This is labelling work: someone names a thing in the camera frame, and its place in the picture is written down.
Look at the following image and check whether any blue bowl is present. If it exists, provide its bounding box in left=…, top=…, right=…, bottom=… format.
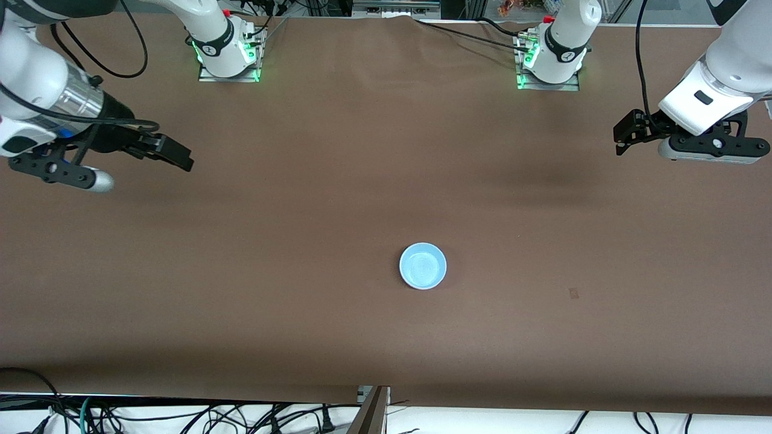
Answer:
left=399, top=242, right=448, bottom=291

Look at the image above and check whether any silver aluminium frame bar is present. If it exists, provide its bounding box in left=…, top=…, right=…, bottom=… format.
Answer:
left=352, top=0, right=442, bottom=17

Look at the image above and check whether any brown angled post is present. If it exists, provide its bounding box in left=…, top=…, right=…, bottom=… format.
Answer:
left=349, top=386, right=391, bottom=434

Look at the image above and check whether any black cable tangle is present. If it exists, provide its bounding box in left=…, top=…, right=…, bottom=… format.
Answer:
left=90, top=401, right=341, bottom=434

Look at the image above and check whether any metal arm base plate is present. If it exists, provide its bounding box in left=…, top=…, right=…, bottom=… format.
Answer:
left=198, top=27, right=267, bottom=83
left=514, top=33, right=583, bottom=92

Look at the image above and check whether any black cable on table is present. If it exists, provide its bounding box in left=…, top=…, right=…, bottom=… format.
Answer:
left=415, top=20, right=533, bottom=54

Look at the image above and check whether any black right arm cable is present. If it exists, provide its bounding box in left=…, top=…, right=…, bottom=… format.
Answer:
left=0, top=0, right=161, bottom=166

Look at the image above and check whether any thick black floor cable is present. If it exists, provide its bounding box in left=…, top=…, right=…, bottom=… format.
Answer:
left=0, top=366, right=67, bottom=423

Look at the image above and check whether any teal cable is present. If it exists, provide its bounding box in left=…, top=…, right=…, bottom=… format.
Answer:
left=77, top=395, right=101, bottom=434

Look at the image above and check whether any brown table cover sheet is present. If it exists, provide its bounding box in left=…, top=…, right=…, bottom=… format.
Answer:
left=0, top=13, right=772, bottom=417

